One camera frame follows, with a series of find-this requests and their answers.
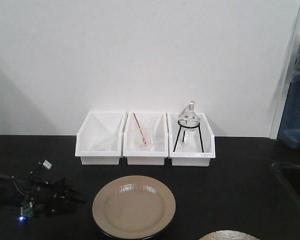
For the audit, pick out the black wire tripod stand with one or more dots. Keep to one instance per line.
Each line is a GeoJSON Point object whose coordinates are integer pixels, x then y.
{"type": "Point", "coordinates": [187, 135]}

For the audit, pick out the round glass flask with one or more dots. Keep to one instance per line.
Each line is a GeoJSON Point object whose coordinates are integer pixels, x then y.
{"type": "Point", "coordinates": [188, 119]}

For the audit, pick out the middle white storage bin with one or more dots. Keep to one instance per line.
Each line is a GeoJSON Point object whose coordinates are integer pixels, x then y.
{"type": "Point", "coordinates": [157, 156]}

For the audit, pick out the green circuit board left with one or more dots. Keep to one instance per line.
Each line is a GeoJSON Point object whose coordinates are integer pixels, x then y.
{"type": "Point", "coordinates": [27, 209]}

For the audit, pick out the left white storage bin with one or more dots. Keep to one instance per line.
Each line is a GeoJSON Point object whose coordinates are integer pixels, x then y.
{"type": "Point", "coordinates": [99, 141]}

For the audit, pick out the black lab sink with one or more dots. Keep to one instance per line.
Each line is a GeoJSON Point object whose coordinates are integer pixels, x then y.
{"type": "Point", "coordinates": [288, 175]}

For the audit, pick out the white storage bin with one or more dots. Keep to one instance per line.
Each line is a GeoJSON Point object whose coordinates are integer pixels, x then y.
{"type": "Point", "coordinates": [157, 156]}
{"type": "Point", "coordinates": [99, 141]}
{"type": "Point", "coordinates": [189, 154]}

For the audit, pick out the blue pegboard drying rack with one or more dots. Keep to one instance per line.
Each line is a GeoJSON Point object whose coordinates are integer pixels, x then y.
{"type": "Point", "coordinates": [289, 130]}

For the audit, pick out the tan round plate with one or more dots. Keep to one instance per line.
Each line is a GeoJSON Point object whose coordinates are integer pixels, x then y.
{"type": "Point", "coordinates": [134, 207]}
{"type": "Point", "coordinates": [228, 235]}

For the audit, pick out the clear glass beaker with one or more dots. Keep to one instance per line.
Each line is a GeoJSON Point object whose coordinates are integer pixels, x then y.
{"type": "Point", "coordinates": [149, 136]}

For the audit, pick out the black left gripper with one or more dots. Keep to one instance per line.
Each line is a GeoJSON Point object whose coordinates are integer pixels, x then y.
{"type": "Point", "coordinates": [49, 198]}

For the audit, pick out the red striped stirring rod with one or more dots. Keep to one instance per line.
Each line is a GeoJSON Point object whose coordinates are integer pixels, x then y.
{"type": "Point", "coordinates": [140, 129]}

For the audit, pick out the right white storage bin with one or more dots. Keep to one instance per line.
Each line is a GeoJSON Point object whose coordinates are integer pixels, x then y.
{"type": "Point", "coordinates": [189, 154]}

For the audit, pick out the white cable connector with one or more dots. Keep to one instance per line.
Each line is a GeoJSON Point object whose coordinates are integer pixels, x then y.
{"type": "Point", "coordinates": [45, 164]}

